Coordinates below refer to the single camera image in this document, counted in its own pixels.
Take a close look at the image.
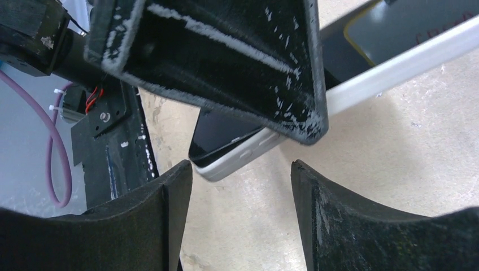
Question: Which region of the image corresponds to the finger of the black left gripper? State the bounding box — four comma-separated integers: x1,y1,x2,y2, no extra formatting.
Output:
84,1,329,145

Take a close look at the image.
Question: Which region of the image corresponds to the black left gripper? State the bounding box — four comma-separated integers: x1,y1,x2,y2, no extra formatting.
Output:
1,0,71,77

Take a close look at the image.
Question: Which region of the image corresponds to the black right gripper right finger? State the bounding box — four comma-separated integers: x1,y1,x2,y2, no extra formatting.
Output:
291,160,478,270

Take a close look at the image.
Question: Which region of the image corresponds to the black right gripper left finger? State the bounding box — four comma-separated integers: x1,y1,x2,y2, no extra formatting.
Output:
1,160,193,270

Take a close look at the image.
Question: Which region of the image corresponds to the phone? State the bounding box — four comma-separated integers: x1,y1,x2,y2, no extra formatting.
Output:
188,1,478,182

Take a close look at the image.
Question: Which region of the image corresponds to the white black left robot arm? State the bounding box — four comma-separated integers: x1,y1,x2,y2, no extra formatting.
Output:
1,1,329,145

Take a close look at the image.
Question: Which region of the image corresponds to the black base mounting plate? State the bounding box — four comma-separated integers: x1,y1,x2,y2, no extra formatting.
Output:
61,79,159,209

